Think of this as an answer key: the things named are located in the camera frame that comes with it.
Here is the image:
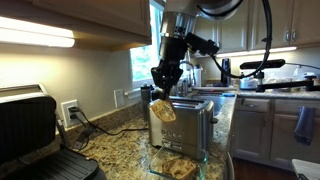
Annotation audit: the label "stainless steel two-slot toaster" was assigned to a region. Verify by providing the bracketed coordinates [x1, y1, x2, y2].
[148, 96, 216, 160]

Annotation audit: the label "white wall power outlet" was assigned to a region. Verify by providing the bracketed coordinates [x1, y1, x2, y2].
[60, 99, 81, 129]

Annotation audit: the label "black stereo camera bar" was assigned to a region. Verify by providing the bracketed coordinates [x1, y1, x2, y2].
[239, 59, 287, 70]

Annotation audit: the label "black panini press grill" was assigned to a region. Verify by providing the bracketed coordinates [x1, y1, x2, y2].
[0, 83, 108, 180]

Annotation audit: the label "curved metal appliance handle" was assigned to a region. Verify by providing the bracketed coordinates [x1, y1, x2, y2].
[223, 151, 236, 180]

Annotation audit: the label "brown bread slice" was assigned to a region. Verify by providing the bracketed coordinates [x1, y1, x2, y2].
[148, 97, 177, 123]
[162, 158, 198, 180]

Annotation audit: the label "white lower kitchen cabinets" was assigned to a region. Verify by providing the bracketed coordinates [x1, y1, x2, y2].
[231, 96, 320, 168]

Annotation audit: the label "white rice cooker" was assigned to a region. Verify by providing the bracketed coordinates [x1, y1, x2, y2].
[239, 75, 260, 91]

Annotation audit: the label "black squat bottle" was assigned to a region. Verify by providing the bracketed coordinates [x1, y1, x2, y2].
[150, 88, 164, 102]

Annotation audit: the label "black power plug cord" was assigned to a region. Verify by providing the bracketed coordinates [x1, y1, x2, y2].
[68, 106, 150, 137]

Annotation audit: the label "white paper towel roll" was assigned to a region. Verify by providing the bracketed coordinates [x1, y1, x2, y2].
[193, 64, 204, 88]

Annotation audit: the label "kitchen window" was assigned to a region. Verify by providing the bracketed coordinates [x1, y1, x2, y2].
[129, 0, 188, 89]

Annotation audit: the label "wooden upper cabinet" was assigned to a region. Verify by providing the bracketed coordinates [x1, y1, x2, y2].
[0, 0, 153, 53]

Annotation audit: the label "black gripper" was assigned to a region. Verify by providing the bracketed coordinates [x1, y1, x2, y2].
[150, 35, 188, 100]

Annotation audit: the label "under-cabinet strip light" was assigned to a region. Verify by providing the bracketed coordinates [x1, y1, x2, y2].
[215, 45, 298, 58]
[0, 16, 76, 49]

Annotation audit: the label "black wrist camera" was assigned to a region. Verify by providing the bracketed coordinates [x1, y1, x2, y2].
[184, 32, 220, 57]

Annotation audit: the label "black pepper grinder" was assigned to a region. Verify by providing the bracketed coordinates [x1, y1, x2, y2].
[140, 83, 153, 123]

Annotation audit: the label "clear glass food container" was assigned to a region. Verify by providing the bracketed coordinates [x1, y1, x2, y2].
[148, 144, 209, 180]

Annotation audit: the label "blue hanging towel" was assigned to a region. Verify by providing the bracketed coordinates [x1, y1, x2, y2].
[293, 105, 317, 147]

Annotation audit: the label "white flat panel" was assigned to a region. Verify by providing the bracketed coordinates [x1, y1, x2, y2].
[291, 158, 320, 180]

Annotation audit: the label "black tall coffee appliance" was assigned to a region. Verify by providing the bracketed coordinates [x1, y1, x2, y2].
[220, 58, 232, 87]

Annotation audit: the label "white wall switch plate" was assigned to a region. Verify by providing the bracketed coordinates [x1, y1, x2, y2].
[113, 88, 126, 109]

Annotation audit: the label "stainless steel sink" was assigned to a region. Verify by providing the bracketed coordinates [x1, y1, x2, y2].
[189, 92, 228, 116]

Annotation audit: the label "black grill power cord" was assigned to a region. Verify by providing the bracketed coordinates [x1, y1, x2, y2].
[71, 123, 98, 153]

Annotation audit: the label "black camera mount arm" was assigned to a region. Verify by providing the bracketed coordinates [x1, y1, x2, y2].
[254, 69, 320, 94]

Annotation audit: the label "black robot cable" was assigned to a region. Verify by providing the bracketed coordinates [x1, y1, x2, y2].
[196, 0, 273, 80]

